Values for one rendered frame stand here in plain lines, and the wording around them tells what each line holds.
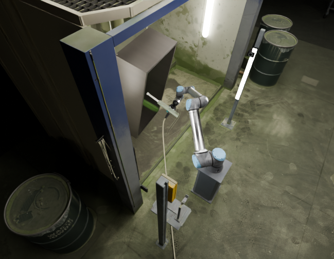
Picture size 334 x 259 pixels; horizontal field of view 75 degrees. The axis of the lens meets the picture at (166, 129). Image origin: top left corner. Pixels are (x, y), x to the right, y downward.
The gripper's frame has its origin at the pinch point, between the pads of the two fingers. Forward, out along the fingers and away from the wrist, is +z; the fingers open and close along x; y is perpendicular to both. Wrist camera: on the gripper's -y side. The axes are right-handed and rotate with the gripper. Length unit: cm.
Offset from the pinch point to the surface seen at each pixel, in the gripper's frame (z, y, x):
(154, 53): 9, -70, 46
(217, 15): -183, -40, 27
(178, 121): -56, 74, -24
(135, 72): 36, -62, 48
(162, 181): 122, -95, -18
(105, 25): -58, 2, 140
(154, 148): 11, 79, -16
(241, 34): -177, -43, -20
